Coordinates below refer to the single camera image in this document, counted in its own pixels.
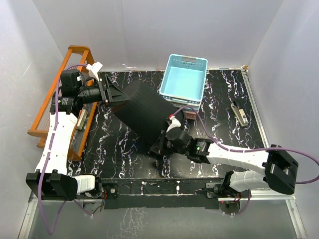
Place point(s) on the small grey block in rack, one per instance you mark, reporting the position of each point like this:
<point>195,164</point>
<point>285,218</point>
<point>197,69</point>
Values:
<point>81,119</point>

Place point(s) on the pink perforated basket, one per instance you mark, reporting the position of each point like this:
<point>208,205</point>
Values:
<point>190,115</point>

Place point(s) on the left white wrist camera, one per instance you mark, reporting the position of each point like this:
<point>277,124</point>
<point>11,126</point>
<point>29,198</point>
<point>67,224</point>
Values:
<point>93,70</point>

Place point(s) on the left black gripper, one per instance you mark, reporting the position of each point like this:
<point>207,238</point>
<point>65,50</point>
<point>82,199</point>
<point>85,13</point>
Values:
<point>115,95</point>

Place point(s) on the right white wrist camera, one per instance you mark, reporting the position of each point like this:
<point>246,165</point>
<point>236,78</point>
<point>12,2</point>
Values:
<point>173,122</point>

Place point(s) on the dark blue perforated basket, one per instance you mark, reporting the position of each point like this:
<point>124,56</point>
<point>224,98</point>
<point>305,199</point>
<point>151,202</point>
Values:
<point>188,107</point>

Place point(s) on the light blue perforated basket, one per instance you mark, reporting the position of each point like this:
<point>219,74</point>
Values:
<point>184,78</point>

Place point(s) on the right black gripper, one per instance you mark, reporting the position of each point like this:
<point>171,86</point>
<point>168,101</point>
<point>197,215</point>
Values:
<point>158,147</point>

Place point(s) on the orange wooden rack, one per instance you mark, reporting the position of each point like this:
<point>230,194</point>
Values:
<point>55,107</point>

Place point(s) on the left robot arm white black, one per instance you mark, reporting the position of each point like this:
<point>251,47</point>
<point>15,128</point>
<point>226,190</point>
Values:
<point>50,179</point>

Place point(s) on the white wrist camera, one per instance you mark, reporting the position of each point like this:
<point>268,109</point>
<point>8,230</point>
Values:
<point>93,70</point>
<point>173,122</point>

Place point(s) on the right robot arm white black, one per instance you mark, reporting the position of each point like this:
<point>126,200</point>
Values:
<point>274,169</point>

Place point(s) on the large black plastic bucket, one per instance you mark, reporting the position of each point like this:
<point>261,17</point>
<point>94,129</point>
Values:
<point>145,113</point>

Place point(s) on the black stapler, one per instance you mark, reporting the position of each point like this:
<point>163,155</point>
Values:
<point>239,113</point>

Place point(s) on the black front mounting rail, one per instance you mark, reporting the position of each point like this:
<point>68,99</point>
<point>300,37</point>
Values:
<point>158,193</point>

